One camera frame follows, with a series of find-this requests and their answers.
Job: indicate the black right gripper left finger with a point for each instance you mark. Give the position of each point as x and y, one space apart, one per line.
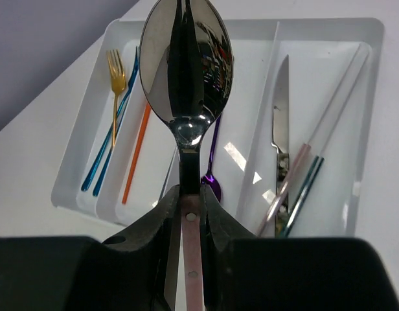
135 269

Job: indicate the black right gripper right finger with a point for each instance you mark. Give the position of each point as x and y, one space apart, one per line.
244 272

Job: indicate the orange chopstick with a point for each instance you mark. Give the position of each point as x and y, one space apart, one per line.
136 152

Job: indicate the blue fork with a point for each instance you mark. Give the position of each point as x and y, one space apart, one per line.
91 174
122 109

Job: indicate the dark grey chopstick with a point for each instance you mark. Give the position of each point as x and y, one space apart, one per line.
167 176

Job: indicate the white cutlery tray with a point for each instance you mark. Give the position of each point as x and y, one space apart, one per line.
301 102

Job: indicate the dark handled knife in tray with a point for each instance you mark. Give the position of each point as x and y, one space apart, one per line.
280 128

